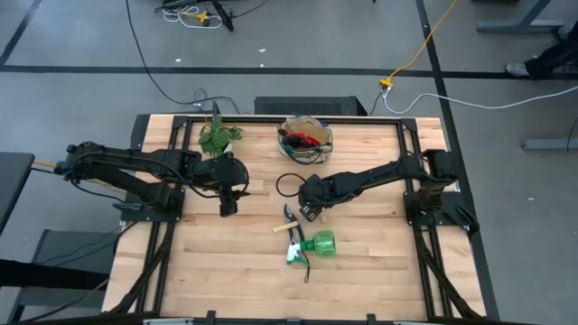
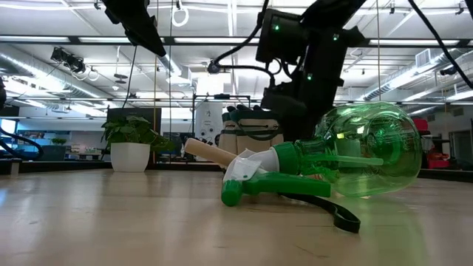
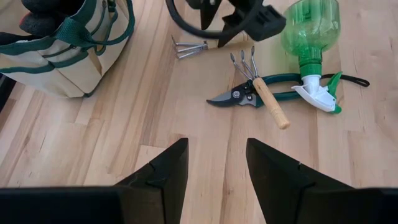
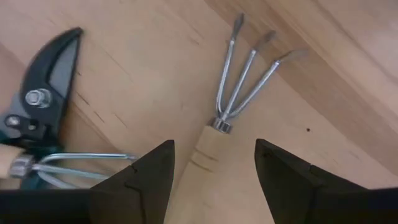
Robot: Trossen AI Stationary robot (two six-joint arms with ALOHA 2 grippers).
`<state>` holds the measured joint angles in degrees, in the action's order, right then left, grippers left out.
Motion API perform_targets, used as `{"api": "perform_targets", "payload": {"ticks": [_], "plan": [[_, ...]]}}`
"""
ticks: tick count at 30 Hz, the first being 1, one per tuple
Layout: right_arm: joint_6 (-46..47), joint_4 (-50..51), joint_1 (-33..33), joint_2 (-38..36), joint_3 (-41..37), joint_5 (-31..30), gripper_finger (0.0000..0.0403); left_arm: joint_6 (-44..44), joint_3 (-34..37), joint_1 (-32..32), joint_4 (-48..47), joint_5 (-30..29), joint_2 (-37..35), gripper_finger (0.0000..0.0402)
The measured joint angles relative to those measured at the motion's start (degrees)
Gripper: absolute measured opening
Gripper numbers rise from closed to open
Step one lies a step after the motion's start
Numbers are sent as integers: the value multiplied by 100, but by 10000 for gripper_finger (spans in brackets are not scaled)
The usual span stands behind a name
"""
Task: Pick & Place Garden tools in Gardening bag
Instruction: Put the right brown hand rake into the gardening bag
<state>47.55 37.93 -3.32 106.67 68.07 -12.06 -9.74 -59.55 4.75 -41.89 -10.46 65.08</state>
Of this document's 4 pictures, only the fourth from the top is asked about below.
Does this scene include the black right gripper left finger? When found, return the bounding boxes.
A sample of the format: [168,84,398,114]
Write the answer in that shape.
[89,139,176,224]

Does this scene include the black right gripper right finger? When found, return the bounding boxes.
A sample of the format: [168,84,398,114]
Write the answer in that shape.
[254,138,367,224]

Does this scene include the green-handled pruning shears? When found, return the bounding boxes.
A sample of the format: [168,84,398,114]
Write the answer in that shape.
[0,27,84,190]

